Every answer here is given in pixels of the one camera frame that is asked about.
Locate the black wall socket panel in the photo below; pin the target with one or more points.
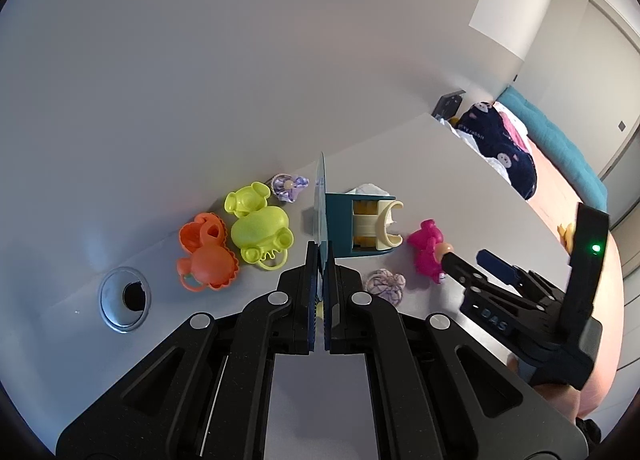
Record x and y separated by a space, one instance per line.
448 105

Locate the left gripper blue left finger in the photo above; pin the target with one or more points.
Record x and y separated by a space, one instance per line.
296 321

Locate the pink white hair scrunchie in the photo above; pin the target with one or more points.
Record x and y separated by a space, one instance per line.
385 284

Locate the navy patterned blanket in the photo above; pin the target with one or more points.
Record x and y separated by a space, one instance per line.
483 122

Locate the teal bed cushion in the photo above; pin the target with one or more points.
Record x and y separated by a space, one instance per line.
558 148

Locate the yellow plush on bed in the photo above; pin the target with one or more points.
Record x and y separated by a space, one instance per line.
566 234

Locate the pink fleece clothing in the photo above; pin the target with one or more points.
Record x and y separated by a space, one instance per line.
513 132

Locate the magenta plush toy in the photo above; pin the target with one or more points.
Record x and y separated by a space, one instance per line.
429 247

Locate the blue toy blister package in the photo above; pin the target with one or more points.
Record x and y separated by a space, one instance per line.
352 225

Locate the yellow-green plastic toy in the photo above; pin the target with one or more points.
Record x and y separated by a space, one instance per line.
261 231

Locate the purple hair scrunchie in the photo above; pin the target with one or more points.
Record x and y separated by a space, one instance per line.
286 187

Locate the white blue paper wrapper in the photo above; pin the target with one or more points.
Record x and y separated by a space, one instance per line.
368 189

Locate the orange plastic crab toy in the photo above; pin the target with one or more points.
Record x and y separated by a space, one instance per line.
208 263

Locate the silver desk cable grommet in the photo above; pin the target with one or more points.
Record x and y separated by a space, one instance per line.
124 298

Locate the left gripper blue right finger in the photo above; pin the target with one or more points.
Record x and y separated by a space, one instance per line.
344 322

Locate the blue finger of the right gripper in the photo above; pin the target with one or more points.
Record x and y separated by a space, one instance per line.
502 270
492 308

